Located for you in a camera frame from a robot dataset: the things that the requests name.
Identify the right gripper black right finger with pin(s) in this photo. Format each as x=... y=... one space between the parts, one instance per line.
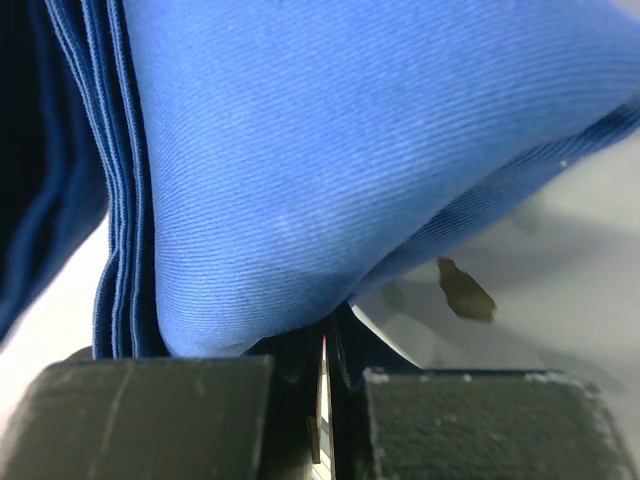
x=393 y=420

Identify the blue surgical drape cloth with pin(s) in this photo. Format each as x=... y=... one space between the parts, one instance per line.
x=262 y=162

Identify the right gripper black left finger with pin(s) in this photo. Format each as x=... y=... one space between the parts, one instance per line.
x=252 y=417

